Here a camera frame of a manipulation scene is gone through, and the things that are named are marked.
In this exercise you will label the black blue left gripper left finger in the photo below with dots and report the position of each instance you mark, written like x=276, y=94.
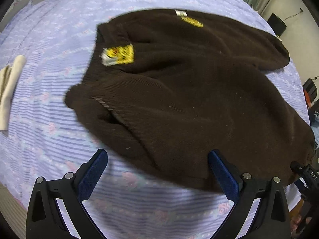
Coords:
x=44, y=218

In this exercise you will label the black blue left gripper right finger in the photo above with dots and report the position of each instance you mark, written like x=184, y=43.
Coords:
x=271, y=219

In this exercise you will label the dark brown pants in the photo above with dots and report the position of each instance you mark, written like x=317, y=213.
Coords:
x=163, y=90

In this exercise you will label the purple floral bed sheet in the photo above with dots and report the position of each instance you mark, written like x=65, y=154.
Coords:
x=45, y=138

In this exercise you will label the dark wicker chair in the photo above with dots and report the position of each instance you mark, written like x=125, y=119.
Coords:
x=310, y=92

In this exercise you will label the folded cream towel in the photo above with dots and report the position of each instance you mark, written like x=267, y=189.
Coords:
x=9, y=79

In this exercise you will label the black bin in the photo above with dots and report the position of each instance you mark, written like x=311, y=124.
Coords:
x=276, y=24

